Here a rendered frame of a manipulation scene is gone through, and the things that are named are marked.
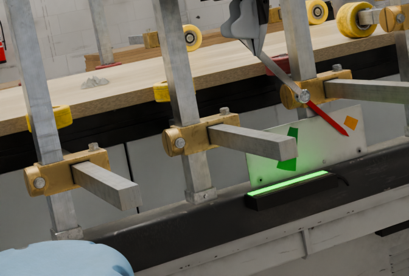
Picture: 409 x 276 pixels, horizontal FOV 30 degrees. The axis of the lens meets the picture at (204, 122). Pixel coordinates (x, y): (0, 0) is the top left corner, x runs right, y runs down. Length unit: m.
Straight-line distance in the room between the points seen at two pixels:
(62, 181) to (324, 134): 0.50
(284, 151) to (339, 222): 0.45
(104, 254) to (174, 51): 0.72
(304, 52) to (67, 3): 7.38
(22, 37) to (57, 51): 7.44
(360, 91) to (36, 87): 0.55
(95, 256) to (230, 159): 1.00
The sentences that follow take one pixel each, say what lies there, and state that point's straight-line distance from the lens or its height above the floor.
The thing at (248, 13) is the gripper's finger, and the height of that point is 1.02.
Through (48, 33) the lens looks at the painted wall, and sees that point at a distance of 8.66.
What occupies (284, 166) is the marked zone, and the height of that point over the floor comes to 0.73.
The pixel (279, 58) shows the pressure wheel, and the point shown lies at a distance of 1.56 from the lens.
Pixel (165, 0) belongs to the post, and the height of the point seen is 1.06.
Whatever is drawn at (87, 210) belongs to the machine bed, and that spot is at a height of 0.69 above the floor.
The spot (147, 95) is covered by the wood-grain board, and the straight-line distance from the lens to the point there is 1.51.
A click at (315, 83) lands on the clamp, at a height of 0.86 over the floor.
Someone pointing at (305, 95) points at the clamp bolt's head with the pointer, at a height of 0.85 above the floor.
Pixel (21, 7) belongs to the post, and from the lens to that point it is 1.25.
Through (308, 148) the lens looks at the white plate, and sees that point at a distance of 1.44.
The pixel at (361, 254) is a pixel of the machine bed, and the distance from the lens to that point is 1.88.
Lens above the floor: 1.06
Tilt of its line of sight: 9 degrees down
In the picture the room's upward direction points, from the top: 10 degrees counter-clockwise
